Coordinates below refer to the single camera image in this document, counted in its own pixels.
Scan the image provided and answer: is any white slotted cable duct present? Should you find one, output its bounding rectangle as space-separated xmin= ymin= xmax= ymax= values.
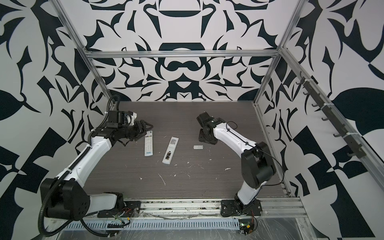
xmin=64 ymin=218 xmax=242 ymax=231

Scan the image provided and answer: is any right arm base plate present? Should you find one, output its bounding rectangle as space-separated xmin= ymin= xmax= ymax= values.
xmin=220 ymin=200 xmax=263 ymax=218

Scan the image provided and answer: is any AAA battery black gold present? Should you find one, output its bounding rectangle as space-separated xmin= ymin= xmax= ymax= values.
xmin=166 ymin=151 xmax=172 ymax=160

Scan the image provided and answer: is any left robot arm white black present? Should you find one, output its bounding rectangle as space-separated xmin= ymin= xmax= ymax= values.
xmin=39 ymin=111 xmax=154 ymax=222

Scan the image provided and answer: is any black corrugated cable conduit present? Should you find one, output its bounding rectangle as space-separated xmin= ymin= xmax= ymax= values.
xmin=37 ymin=94 xmax=121 ymax=238

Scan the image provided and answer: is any small circuit board with wires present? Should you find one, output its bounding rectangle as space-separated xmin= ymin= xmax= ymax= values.
xmin=239 ymin=218 xmax=259 ymax=235

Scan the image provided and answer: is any white remote control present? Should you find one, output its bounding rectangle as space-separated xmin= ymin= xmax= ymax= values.
xmin=145 ymin=131 xmax=154 ymax=157

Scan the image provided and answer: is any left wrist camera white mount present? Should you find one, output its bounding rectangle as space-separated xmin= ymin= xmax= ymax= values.
xmin=107 ymin=110 xmax=137 ymax=126

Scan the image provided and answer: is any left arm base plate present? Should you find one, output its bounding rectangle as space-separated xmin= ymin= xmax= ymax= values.
xmin=97 ymin=201 xmax=141 ymax=218

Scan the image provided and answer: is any white remote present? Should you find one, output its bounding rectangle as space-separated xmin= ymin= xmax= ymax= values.
xmin=162 ymin=137 xmax=179 ymax=165

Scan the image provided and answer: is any aluminium frame crossbar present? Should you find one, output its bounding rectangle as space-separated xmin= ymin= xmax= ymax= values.
xmin=85 ymin=50 xmax=278 ymax=59

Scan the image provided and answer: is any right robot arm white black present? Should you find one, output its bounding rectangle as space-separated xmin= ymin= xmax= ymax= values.
xmin=197 ymin=112 xmax=277 ymax=208

